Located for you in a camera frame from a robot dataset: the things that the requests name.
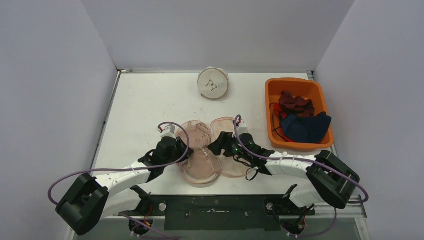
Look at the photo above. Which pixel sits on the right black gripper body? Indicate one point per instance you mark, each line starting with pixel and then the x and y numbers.
pixel 224 144

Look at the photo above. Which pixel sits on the floral mesh laundry bag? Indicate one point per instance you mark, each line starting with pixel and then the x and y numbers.
pixel 229 167

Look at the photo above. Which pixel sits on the beige pink lace bra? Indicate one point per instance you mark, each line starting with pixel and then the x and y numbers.
pixel 202 166

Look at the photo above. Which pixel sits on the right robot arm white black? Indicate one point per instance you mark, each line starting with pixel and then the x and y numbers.
pixel 331 181

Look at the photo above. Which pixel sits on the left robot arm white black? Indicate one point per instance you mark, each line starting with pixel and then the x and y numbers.
pixel 93 198

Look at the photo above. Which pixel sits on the round white mesh laundry bag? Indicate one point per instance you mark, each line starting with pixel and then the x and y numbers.
pixel 213 83

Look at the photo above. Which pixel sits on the navy blue garment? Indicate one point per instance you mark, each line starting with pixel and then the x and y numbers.
pixel 308 130

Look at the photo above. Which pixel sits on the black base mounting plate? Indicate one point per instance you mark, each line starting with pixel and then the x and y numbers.
pixel 219 212

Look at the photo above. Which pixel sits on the maroon garment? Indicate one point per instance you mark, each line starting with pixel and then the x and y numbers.
pixel 296 105

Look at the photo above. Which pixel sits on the orange plastic bin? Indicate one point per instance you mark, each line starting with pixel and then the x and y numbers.
pixel 308 89

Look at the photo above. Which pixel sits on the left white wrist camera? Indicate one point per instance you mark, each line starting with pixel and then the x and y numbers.
pixel 168 131

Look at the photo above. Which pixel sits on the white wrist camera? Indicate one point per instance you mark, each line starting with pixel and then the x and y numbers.
pixel 241 127
pixel 168 131

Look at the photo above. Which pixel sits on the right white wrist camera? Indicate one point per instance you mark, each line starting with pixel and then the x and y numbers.
pixel 241 127

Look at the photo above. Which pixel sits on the red black strappy garment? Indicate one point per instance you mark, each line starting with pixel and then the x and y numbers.
pixel 277 115

